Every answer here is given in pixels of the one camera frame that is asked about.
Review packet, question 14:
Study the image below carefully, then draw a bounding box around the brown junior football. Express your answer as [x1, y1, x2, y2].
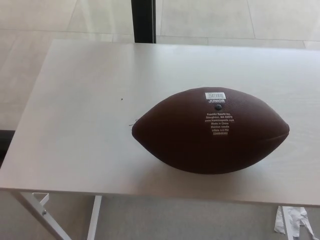
[130, 86, 291, 175]

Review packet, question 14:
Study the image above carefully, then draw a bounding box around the white straight table leg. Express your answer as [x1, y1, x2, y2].
[279, 205, 296, 240]
[85, 195, 103, 240]

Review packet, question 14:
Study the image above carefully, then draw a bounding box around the white diagonal table leg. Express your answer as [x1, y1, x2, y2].
[14, 191, 74, 240]

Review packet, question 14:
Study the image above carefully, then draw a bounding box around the black seat edge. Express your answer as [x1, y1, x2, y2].
[0, 129, 17, 164]

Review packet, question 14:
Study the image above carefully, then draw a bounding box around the white crumpled tape strip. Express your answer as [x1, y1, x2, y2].
[273, 205, 317, 238]

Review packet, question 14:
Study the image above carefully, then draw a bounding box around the black vertical window post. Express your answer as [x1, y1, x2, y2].
[131, 0, 157, 44]

